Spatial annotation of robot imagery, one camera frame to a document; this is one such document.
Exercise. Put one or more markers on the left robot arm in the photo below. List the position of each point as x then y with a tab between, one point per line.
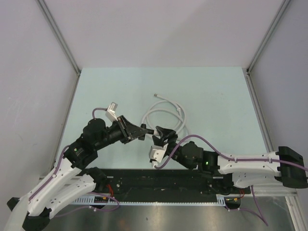
70	178

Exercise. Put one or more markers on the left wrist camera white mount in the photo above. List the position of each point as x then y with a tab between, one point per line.
110	112

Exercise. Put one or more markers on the slotted white cable duct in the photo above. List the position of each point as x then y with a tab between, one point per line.
95	200

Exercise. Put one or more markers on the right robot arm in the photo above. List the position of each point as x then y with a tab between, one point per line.
284	165

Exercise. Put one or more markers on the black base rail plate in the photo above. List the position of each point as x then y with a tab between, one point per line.
166	185

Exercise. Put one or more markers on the right aluminium frame post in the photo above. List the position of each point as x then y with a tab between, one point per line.
269	33

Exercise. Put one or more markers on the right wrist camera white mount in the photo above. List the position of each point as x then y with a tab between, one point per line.
156	154

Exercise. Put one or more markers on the aluminium frame post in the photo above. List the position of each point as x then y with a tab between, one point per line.
58	35
269	33

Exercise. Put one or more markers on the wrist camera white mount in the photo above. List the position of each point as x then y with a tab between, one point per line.
110	112
156	154

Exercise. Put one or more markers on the left aluminium frame post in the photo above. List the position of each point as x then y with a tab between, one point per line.
58	35

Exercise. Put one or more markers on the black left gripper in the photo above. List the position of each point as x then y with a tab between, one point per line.
124	129

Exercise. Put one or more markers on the black T-shaped pipe fitting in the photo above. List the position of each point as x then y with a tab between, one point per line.
149	131

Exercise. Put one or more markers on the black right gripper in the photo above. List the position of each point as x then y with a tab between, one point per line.
167	142

